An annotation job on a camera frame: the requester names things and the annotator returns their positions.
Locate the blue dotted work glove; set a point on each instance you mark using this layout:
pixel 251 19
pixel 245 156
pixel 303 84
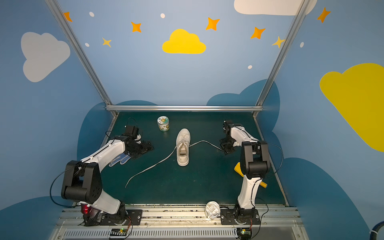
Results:
pixel 120 159

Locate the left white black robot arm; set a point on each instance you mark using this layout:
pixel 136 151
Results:
pixel 83 182

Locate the red bottle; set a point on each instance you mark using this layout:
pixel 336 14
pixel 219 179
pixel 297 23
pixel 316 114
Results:
pixel 86 209

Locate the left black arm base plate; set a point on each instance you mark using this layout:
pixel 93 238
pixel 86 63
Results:
pixel 124 218

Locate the yellow plastic scoop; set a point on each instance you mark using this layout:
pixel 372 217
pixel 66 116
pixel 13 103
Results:
pixel 238 170

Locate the small circuit board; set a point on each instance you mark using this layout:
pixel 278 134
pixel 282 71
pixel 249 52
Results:
pixel 118 234
pixel 243 234

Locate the round sunflower label canister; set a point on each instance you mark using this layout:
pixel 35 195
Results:
pixel 163 123

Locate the right small circuit board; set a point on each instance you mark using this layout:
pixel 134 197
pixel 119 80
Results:
pixel 243 234

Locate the aluminium frame back bar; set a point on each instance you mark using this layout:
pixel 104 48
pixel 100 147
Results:
pixel 132 108

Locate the aluminium front rail base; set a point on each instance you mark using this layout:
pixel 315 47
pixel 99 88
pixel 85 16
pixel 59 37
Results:
pixel 185 222

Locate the left small circuit board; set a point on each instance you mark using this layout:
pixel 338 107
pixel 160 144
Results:
pixel 118 234

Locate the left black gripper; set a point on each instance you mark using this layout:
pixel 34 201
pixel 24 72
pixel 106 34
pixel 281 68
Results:
pixel 144 146

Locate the aluminium frame post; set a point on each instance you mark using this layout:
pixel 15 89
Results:
pixel 290 37
pixel 76 45

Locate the white sneaker shoe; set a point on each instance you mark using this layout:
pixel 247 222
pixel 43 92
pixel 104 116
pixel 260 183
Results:
pixel 182 146

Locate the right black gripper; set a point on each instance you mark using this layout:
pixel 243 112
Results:
pixel 226 144

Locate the aluminium frame right post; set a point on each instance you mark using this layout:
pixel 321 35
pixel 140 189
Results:
pixel 290 37

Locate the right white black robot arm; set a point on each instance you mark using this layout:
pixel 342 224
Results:
pixel 255 163

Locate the aluminium frame left post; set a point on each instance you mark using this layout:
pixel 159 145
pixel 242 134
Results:
pixel 76 45

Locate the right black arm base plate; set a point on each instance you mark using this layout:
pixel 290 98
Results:
pixel 240 217

